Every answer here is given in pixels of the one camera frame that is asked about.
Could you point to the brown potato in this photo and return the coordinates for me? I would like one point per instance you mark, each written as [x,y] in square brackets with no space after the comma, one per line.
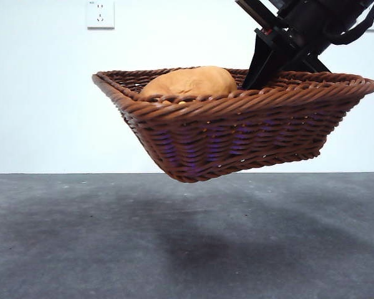
[190,82]

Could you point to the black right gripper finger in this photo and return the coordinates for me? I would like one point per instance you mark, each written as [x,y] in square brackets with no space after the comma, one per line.
[263,62]
[308,65]

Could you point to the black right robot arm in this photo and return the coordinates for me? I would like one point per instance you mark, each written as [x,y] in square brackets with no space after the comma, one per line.
[314,18]

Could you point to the brown woven wicker basket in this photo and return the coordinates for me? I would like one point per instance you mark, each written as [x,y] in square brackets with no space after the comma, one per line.
[237,140]

